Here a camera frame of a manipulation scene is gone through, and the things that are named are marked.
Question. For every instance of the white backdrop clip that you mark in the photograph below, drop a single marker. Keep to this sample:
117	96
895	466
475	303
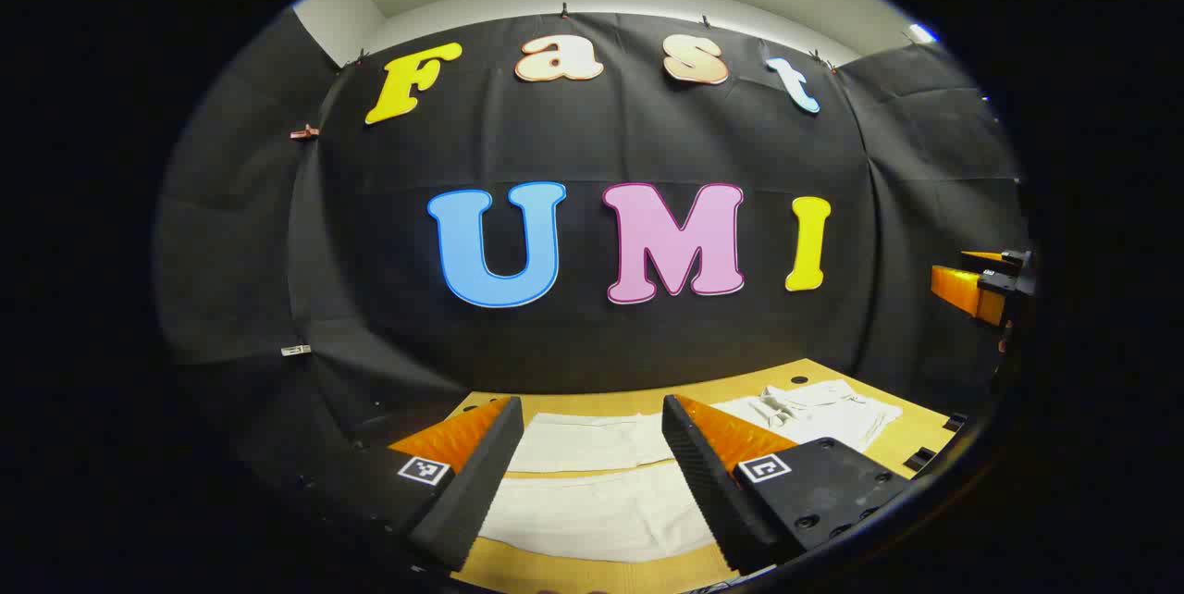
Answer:
296	350

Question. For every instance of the white jeans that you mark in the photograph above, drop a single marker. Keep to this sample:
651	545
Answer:
592	511

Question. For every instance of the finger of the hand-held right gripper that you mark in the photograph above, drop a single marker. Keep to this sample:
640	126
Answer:
985	257
962	290

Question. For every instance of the red backdrop clip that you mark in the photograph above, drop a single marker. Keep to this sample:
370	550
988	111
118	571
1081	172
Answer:
303	132

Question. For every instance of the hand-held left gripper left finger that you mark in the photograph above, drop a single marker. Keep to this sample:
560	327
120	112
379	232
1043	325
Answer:
481	474

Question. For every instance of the black table edge bracket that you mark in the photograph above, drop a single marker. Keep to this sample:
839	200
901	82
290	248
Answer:
920	458
955	421

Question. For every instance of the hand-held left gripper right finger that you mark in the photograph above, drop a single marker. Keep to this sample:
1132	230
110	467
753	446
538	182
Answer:
708	483

